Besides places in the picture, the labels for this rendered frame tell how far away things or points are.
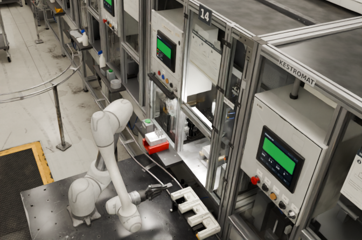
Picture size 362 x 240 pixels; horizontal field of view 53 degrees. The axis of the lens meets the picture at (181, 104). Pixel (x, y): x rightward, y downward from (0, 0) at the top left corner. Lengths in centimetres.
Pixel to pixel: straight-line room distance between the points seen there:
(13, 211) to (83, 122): 139
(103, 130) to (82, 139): 228
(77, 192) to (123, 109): 63
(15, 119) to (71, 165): 112
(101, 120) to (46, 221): 92
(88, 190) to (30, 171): 164
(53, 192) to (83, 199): 42
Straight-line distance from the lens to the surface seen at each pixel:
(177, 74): 233
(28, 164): 406
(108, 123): 200
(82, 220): 255
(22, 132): 453
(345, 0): 232
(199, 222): 232
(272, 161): 171
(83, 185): 241
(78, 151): 412
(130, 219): 220
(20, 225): 355
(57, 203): 271
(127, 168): 288
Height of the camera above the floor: 267
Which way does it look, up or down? 34 degrees down
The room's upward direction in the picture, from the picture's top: 4 degrees clockwise
